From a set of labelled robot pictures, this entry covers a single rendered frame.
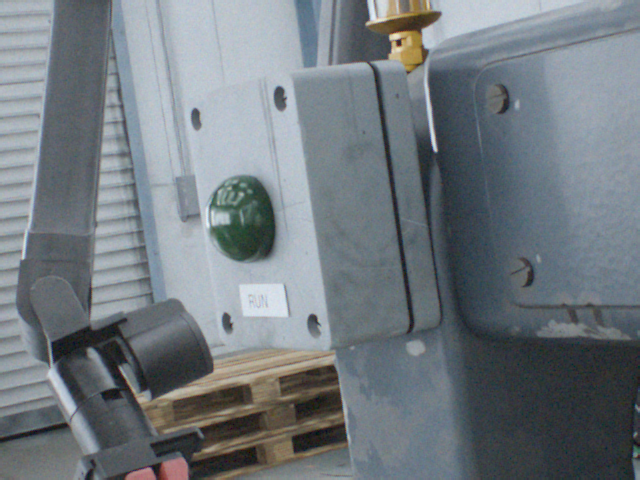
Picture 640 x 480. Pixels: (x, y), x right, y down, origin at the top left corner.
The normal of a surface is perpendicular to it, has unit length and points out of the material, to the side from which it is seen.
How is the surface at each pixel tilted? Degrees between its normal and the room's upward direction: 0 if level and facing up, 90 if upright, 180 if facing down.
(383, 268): 90
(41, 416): 90
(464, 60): 79
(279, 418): 90
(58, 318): 60
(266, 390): 90
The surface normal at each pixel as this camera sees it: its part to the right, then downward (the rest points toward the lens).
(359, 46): 0.30, -0.26
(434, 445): -0.83, 0.15
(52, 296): 0.11, -0.48
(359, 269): 0.53, -0.04
